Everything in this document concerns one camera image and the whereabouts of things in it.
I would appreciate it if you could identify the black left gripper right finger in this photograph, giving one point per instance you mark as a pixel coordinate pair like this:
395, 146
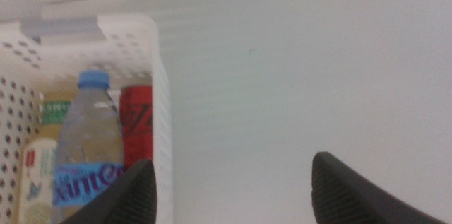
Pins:
346, 199

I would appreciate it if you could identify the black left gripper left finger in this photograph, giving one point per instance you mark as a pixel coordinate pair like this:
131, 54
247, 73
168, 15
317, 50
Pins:
130, 199

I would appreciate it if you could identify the red cola can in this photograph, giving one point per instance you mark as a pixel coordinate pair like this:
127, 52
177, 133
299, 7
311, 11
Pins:
137, 125

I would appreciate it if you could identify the clear water bottle blue cap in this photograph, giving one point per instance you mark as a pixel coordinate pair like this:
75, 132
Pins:
90, 135

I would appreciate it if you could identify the yellow tea bottle green label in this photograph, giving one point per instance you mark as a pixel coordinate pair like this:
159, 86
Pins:
39, 167

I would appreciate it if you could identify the white perforated plastic basket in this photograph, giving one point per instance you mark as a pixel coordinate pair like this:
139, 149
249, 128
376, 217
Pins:
162, 111

